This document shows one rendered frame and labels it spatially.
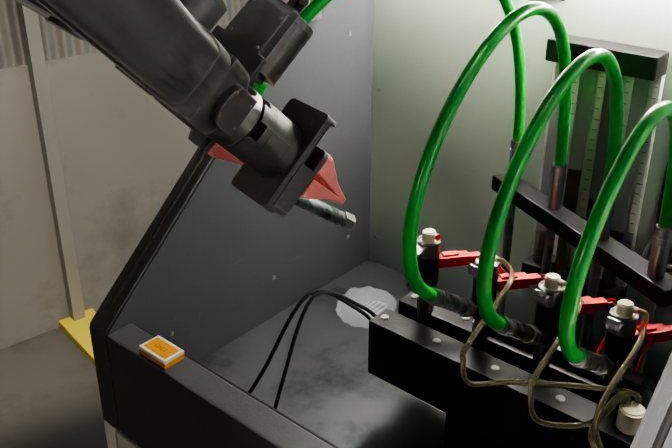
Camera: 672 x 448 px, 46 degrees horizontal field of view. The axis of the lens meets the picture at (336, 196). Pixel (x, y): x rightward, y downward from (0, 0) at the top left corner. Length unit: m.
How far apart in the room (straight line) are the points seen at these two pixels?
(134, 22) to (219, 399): 0.56
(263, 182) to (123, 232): 2.12
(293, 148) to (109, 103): 1.97
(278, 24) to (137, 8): 0.22
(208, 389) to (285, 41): 0.45
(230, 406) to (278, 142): 0.35
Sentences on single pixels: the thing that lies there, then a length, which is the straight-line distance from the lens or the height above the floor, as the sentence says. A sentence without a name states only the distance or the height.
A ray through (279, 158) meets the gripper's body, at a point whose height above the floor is 1.27.
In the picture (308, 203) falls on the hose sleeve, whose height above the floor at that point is 1.14.
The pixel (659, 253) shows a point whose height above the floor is 1.13.
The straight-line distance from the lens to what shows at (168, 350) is 1.00.
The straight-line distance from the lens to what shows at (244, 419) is 0.91.
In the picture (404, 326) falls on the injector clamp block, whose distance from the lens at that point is 1.00.
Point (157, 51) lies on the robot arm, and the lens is 0.50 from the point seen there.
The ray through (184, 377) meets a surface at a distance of 0.98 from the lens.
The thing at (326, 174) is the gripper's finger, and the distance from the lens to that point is 0.74.
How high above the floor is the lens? 1.54
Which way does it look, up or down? 25 degrees down
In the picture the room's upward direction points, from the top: straight up
